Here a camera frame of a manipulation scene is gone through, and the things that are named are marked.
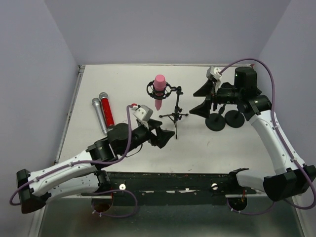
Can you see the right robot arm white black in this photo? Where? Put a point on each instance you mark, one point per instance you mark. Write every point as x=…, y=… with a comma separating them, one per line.
x=233, y=104

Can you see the black mounting base plate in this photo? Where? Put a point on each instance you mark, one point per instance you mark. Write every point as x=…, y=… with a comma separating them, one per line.
x=153, y=189

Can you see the red glitter microphone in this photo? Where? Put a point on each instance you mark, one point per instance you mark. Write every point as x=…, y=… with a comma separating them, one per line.
x=109, y=120

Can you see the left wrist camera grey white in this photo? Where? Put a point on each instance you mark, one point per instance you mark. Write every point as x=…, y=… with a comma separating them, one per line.
x=142, y=112

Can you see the pink microphone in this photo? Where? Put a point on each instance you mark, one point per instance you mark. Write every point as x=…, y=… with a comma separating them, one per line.
x=159, y=86

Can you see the black round base stand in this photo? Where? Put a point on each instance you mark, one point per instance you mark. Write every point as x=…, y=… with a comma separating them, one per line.
x=216, y=122
x=234, y=119

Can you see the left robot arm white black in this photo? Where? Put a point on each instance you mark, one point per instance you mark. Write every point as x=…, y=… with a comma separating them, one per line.
x=80, y=174

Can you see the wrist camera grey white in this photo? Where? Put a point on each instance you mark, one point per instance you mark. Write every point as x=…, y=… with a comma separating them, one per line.
x=142, y=112
x=213, y=74

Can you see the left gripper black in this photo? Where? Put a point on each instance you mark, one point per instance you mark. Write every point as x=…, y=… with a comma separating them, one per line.
x=153, y=135

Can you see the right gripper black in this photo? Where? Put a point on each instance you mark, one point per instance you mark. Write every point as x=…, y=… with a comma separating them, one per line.
x=212, y=98

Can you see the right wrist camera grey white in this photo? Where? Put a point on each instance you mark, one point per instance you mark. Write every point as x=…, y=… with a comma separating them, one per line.
x=213, y=74

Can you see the silver microphone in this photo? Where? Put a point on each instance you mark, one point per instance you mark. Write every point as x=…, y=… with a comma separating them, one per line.
x=96, y=103

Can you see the aluminium rail frame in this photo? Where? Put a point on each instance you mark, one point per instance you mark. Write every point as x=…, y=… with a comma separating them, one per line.
x=198, y=169

